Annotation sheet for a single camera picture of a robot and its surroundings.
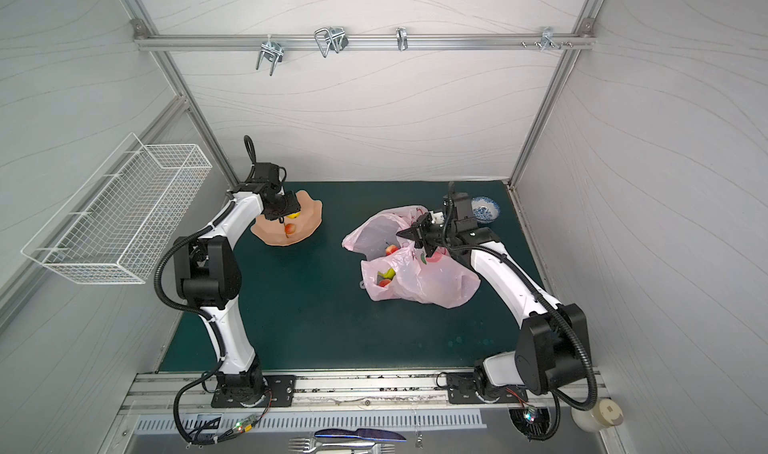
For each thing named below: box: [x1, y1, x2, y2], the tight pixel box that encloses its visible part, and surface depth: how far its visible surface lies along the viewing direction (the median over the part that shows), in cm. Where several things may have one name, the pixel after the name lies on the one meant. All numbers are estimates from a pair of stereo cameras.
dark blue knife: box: [314, 428, 407, 442], surface depth 69 cm
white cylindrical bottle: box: [570, 398, 624, 433], surface depth 65 cm
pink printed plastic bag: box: [342, 206, 481, 309], surface depth 80 cm
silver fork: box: [288, 438, 395, 454], surface depth 68 cm
